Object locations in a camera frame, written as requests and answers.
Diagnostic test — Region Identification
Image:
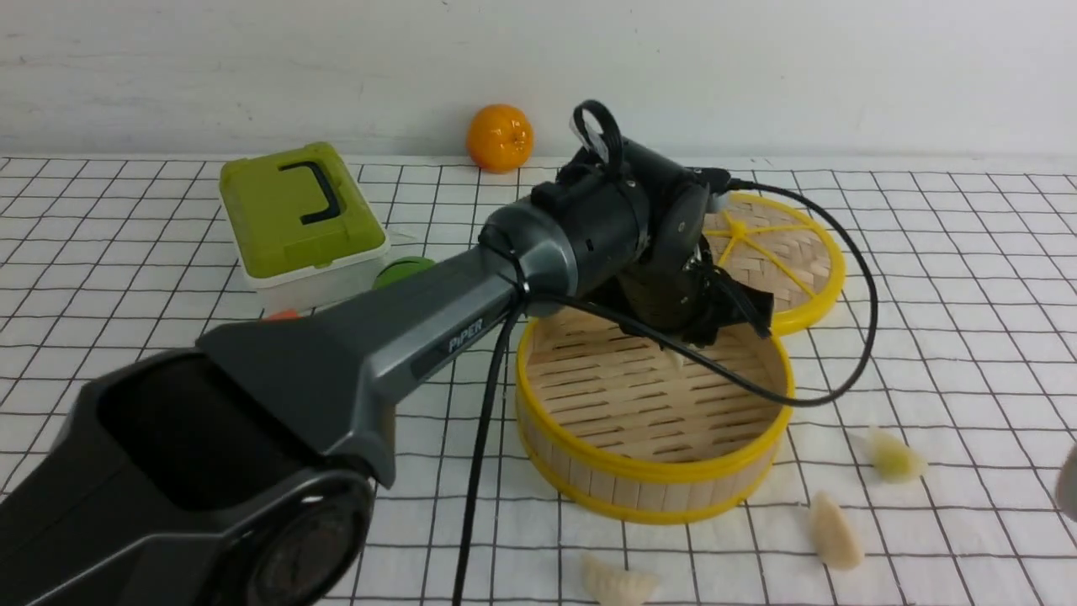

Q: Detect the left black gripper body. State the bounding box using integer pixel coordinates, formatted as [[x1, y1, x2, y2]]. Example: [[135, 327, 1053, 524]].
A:
[[607, 245, 774, 348]]

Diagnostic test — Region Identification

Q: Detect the greenish dumpling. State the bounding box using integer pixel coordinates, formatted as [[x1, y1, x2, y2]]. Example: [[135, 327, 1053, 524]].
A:
[[867, 428, 927, 484]]

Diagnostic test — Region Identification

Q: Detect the white dumpling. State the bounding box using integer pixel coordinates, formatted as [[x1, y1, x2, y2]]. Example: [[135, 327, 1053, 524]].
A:
[[809, 491, 865, 570], [581, 553, 661, 606], [663, 348, 684, 374]]

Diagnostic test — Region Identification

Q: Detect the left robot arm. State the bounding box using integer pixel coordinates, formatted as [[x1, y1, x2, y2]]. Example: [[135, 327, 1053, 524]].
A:
[[1, 142, 774, 605]]

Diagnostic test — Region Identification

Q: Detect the bamboo steamer lid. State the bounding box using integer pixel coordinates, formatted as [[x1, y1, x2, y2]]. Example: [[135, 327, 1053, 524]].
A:
[[703, 193, 847, 335]]

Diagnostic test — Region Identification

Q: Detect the bamboo steamer tray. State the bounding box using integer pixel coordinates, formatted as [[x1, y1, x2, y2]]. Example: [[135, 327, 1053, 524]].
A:
[[515, 310, 793, 524]]

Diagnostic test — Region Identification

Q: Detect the orange fruit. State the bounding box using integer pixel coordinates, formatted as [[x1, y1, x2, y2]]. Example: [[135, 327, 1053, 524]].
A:
[[465, 104, 534, 173]]

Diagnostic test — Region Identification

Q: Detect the green ball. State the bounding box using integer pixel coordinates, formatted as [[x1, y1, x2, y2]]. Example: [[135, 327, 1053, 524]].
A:
[[372, 256, 436, 290]]

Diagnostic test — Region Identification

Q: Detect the white checkered tablecloth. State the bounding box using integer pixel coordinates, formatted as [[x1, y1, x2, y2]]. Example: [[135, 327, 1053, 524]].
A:
[[1, 154, 1076, 605]]

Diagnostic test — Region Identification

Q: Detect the green lidded storage box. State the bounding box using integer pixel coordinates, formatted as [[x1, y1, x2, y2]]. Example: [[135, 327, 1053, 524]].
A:
[[218, 142, 391, 316]]

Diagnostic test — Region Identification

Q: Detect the orange foam cube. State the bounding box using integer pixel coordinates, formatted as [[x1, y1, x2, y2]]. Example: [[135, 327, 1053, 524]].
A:
[[262, 308, 300, 322]]

